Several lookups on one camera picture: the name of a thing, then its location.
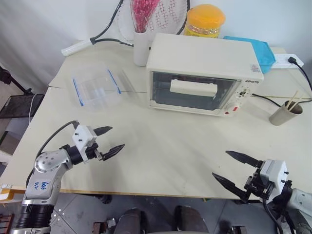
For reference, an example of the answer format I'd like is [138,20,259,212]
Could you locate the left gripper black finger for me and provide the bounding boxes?
[101,143,126,161]
[94,126,114,137]

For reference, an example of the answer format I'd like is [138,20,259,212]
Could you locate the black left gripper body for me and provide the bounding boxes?
[85,143,108,161]

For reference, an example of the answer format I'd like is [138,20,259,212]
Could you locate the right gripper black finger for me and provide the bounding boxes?
[225,150,264,169]
[212,172,250,204]

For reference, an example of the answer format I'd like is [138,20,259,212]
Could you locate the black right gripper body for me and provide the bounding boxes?
[244,161,275,202]

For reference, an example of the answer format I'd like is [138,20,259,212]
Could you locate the cream toaster oven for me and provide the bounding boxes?
[145,32,265,117]

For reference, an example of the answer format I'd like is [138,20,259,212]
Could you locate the clear plastic box blue clips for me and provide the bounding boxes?
[71,68,123,112]

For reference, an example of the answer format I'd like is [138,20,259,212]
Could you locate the clear plastic lid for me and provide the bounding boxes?
[108,68,137,95]

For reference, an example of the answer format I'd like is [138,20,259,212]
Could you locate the beige paper cup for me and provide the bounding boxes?
[269,100,304,127]

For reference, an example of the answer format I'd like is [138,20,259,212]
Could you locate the dark rounded shape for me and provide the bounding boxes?
[116,207,147,234]

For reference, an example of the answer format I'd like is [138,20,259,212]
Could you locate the wooden chopstick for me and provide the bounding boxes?
[288,90,299,109]
[291,94,306,110]

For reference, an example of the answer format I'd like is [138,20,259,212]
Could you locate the white cylindrical vase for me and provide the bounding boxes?
[133,30,153,67]

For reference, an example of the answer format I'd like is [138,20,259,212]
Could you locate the black tripod stand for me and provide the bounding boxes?
[0,65,34,96]

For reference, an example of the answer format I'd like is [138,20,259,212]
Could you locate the white power strip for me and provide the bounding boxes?
[270,53,305,70]

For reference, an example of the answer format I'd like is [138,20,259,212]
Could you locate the teal blue cloth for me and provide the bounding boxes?
[223,36,277,75]

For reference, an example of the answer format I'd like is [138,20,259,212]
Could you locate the black white racket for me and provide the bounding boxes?
[60,0,191,58]

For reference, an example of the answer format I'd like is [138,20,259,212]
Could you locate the yellow jar orange lid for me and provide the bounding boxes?
[184,3,226,39]

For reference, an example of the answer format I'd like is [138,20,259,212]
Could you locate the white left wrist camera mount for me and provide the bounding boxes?
[71,125,98,163]

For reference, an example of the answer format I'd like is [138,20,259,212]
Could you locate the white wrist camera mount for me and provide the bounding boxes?
[259,159,290,198]
[71,125,98,163]

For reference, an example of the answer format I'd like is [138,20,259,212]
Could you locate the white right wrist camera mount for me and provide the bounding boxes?
[259,159,290,198]

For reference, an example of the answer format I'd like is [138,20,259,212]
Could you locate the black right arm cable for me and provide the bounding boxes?
[261,196,294,234]

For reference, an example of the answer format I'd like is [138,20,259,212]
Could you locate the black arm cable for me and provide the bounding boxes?
[261,196,294,234]
[25,120,80,188]

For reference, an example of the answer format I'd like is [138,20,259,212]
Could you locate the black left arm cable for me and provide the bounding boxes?
[25,120,80,188]

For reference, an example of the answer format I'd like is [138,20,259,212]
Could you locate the thin white cable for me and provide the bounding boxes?
[28,93,40,124]

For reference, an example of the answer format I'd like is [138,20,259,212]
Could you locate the black power cable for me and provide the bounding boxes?
[252,62,312,108]

